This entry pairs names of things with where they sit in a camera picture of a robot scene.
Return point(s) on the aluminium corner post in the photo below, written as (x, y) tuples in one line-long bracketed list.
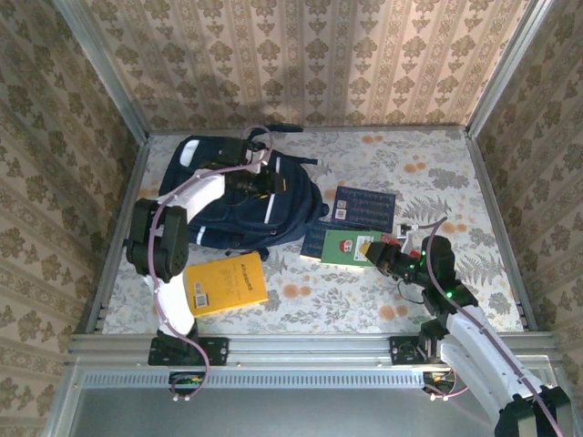
[(506, 68), (103, 68)]

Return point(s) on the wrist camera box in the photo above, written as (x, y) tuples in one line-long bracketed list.
[(405, 232), (257, 155)]

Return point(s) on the aluminium wall-side rail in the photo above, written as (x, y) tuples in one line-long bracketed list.
[(387, 129)]

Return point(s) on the navy blue backpack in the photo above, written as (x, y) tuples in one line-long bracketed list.
[(291, 205)]

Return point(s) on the green notebook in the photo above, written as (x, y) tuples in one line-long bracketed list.
[(341, 248)]

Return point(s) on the navy blue booklet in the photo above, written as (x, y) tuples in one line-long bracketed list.
[(312, 239), (364, 207)]

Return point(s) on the small electronics board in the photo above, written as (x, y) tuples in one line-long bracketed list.
[(439, 382), (187, 383)]

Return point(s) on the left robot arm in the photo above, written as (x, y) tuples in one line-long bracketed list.
[(205, 191)]

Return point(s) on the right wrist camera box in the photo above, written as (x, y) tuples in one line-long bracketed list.
[(405, 232)]

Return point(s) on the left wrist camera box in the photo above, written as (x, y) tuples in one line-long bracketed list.
[(257, 155)]

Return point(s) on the aluminium side rail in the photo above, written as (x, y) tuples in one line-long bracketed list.
[(119, 232), (501, 227)]

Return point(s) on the yellow notebook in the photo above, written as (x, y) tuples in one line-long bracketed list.
[(228, 284)]

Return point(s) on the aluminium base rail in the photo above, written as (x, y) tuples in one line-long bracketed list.
[(309, 348)]

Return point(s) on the grey metal sheet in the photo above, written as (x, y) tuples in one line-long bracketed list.
[(296, 414)]

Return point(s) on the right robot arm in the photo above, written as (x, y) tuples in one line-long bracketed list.
[(473, 337)]

